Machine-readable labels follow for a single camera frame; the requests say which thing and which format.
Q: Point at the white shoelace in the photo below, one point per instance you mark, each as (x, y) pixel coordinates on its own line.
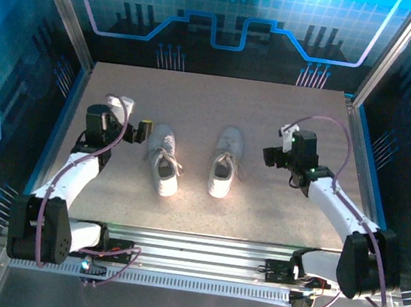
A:
(161, 151)
(224, 156)

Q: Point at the white sneaker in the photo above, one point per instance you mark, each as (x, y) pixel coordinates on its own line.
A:
(165, 182)
(220, 185)

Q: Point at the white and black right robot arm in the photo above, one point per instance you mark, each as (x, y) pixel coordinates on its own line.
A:
(335, 202)

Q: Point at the small black electronics module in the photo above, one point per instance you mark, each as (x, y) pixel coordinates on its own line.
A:
(93, 269)
(301, 302)

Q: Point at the blue side rail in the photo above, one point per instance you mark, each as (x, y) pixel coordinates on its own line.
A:
(53, 141)

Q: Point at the aluminium side rail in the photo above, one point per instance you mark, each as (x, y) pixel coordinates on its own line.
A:
(364, 159)

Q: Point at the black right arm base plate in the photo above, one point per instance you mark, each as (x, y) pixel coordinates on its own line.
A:
(277, 272)

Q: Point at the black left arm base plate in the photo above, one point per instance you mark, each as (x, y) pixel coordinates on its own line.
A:
(120, 250)

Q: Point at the aluminium frame post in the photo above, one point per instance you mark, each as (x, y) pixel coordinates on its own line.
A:
(66, 10)
(393, 53)

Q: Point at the aluminium mounting rail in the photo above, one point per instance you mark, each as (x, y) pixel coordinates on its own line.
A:
(196, 254)

